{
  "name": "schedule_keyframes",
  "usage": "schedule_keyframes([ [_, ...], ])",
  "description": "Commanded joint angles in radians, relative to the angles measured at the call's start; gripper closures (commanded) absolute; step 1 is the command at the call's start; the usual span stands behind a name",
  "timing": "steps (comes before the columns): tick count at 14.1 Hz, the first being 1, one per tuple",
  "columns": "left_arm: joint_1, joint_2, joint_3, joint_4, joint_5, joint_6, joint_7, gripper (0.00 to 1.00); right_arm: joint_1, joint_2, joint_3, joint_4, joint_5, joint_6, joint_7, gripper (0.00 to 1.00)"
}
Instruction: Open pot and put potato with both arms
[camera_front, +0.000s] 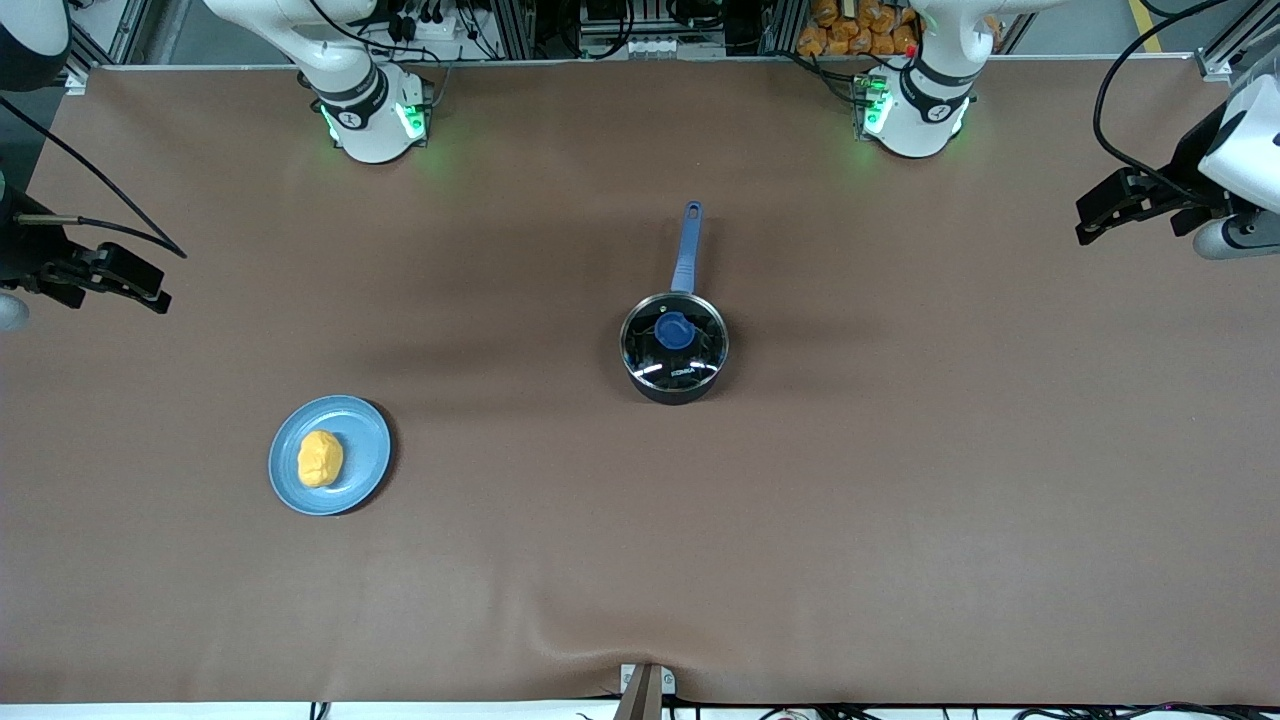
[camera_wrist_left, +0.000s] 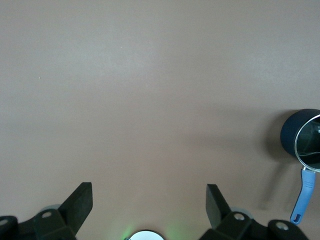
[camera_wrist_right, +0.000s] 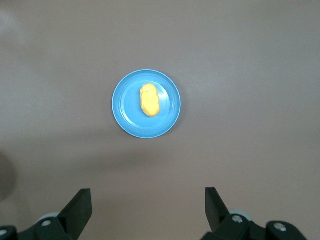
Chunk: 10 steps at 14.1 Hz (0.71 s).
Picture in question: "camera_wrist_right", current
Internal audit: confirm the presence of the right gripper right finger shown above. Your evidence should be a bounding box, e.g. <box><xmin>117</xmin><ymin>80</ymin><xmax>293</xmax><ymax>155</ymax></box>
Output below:
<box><xmin>203</xmin><ymin>187</ymin><xmax>267</xmax><ymax>240</ymax></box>

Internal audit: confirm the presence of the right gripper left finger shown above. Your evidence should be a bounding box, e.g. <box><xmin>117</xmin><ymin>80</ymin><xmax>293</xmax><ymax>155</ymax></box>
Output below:
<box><xmin>34</xmin><ymin>188</ymin><xmax>92</xmax><ymax>240</ymax></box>

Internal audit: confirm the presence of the blue round plate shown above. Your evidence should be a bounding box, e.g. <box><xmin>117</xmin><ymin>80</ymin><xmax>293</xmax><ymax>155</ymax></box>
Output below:
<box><xmin>111</xmin><ymin>69</ymin><xmax>182</xmax><ymax>139</ymax></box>

